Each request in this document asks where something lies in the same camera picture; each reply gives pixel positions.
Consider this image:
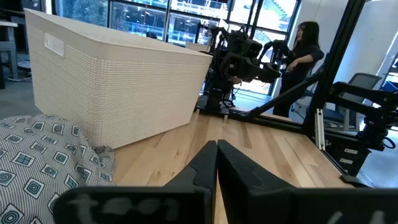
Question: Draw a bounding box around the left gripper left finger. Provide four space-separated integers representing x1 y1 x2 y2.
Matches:
164 140 218 193

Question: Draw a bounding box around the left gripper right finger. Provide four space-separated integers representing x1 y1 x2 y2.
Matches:
217 139 295 224

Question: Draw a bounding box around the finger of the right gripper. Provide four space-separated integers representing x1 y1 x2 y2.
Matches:
261 63 271 81
269 63 282 83

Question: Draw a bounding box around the white plastic basket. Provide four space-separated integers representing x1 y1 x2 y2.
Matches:
24 8 214 149

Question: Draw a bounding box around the grey patterned cloth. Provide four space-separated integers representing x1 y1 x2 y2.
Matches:
0 113 116 224

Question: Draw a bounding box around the person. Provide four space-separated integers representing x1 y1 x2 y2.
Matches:
272 21 326 118

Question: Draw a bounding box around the grey office chair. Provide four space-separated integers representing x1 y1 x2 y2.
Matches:
323 72 383 131

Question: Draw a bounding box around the grey side table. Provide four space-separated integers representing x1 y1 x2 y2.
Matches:
0 20 19 91

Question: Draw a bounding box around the black aluminium frame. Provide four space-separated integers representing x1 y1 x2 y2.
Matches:
197 0 369 189

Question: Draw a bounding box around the silver frame bracket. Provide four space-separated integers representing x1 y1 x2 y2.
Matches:
314 108 326 152

